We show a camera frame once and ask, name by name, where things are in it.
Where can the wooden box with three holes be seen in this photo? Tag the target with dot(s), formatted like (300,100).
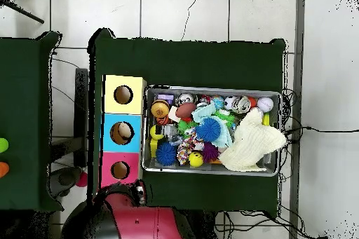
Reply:
(131,107)

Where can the shallow clear mesh bin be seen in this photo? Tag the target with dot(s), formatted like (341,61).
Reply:
(224,90)

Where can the red ball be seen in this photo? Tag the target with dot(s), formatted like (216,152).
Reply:
(82,180)

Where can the dark green table cloth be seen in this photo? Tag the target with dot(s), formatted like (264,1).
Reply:
(22,96)
(182,62)

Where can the brown toy football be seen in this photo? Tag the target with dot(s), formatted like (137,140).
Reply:
(185,110)

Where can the grey rounded object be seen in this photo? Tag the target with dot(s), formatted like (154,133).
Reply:
(64,178)

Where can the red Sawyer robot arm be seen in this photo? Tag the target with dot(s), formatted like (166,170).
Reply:
(145,222)

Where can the large blue spiky ball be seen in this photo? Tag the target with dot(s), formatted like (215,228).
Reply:
(208,129)

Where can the black rod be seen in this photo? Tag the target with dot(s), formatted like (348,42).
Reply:
(25,13)

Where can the white baseball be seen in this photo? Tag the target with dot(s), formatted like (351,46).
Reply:
(265,104)

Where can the black upright panel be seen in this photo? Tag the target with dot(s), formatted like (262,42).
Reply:
(81,104)

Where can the yellow smiley ball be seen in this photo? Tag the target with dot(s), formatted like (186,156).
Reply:
(195,159)

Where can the wooden burger toy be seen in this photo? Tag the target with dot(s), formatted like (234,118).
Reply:
(160,109)

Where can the bright green round object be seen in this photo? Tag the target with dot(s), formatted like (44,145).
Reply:
(2,145)

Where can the teal knitted cloth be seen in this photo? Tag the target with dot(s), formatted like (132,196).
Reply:
(202,112)

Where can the green spiky ball with eyes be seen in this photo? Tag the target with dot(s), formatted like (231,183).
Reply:
(228,118)

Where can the black and white soccer ball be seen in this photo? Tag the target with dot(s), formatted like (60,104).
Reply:
(229,102)

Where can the cream knitted cloth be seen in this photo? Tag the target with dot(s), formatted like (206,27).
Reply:
(252,141)

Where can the orange round object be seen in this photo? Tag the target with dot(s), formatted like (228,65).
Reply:
(3,169)

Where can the small blue spiky ball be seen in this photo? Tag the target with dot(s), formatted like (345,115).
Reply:
(166,153)

